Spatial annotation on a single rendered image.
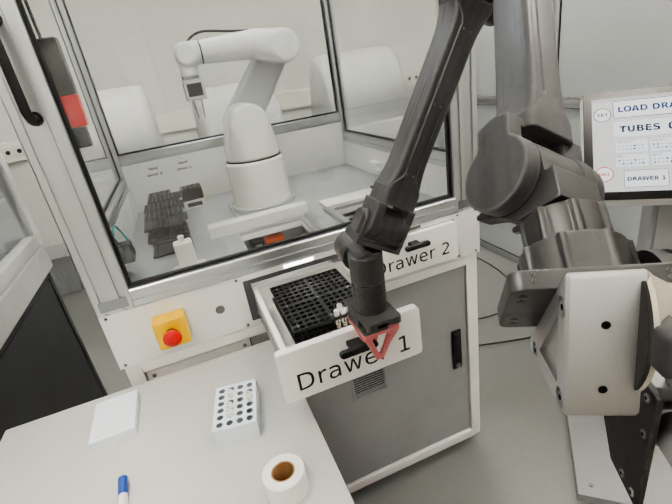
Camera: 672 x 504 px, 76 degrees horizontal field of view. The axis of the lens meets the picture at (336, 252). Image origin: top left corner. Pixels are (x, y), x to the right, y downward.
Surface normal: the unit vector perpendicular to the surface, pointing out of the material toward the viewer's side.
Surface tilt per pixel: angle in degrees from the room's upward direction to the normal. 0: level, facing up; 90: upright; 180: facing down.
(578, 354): 82
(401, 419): 90
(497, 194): 60
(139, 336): 90
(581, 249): 39
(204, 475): 0
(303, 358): 90
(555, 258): 49
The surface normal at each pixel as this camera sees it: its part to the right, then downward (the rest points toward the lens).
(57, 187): 0.36, 0.33
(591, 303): -0.18, 0.29
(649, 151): -0.36, -0.25
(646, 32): -0.93, 0.27
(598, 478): -0.17, -0.88
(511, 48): -0.87, -0.25
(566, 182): 0.44, -0.41
